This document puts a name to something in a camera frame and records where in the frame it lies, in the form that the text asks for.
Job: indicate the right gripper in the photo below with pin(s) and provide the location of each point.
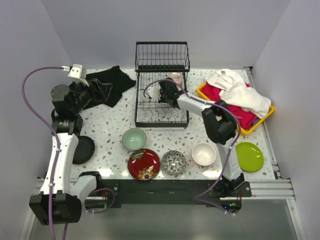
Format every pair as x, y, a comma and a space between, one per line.
161, 99

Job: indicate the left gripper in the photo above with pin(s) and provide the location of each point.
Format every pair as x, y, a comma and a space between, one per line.
104, 88

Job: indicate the pink marbled mug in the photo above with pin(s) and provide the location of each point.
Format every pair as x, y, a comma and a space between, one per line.
176, 77

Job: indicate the black wire dish rack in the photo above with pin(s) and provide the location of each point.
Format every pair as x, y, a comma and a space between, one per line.
155, 105

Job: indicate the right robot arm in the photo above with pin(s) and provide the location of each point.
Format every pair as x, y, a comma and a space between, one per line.
219, 123

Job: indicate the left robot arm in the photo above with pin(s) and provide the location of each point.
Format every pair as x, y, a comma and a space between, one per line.
58, 202

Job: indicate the black cloth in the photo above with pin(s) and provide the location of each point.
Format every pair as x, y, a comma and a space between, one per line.
120, 81

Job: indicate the yellow plastic tray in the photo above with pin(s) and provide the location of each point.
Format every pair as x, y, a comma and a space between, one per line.
258, 122

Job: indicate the celadon green bowl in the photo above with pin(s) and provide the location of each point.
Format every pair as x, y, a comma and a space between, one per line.
134, 139

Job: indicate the white towel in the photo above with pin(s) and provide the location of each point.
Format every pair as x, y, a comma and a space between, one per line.
235, 92

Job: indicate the leaf patterned bowl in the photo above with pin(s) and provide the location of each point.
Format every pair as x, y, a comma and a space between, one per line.
173, 163

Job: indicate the white pink bowl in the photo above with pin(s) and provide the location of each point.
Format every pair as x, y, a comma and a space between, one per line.
204, 154

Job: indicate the red floral plate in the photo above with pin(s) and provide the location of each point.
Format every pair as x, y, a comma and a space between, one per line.
144, 164

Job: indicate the magenta cloth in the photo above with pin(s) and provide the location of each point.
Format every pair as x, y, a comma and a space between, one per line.
246, 118

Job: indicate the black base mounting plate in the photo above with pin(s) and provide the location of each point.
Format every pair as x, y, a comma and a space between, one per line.
167, 192

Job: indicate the lime green plate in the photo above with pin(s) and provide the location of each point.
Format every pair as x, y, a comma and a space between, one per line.
250, 157

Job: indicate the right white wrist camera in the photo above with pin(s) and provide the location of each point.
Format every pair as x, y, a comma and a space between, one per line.
153, 93

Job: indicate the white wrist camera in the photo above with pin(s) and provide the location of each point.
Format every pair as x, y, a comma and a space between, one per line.
78, 74
153, 93

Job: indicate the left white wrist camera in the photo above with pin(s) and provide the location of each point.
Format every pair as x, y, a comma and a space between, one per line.
78, 74

